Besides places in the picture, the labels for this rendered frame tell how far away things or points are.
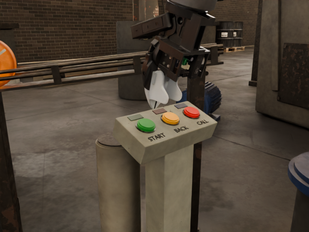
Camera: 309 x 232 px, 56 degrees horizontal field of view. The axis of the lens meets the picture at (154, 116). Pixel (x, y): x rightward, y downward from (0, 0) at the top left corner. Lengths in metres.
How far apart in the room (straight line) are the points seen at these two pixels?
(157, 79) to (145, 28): 0.10
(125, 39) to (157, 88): 2.82
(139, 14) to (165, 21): 4.65
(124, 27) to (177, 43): 2.85
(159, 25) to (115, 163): 0.39
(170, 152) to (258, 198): 0.98
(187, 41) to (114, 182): 0.44
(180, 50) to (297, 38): 2.22
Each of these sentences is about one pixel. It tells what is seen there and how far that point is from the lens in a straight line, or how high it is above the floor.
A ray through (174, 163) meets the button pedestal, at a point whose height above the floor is 0.51.
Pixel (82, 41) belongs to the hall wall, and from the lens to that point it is 8.28.
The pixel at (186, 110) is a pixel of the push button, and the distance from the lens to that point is 0.73.
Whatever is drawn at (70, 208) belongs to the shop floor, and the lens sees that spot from 1.49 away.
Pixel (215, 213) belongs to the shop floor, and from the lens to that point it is 1.43.
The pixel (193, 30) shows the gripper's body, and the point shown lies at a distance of 0.49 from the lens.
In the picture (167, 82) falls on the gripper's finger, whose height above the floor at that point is 0.70.
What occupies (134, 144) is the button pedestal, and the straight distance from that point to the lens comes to 0.61.
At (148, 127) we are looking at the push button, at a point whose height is 0.61.
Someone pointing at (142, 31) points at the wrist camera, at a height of 0.80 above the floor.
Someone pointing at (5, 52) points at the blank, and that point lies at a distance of 1.00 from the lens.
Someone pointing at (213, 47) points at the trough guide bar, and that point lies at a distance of 0.96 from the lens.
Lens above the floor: 0.81
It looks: 17 degrees down
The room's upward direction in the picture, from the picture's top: straight up
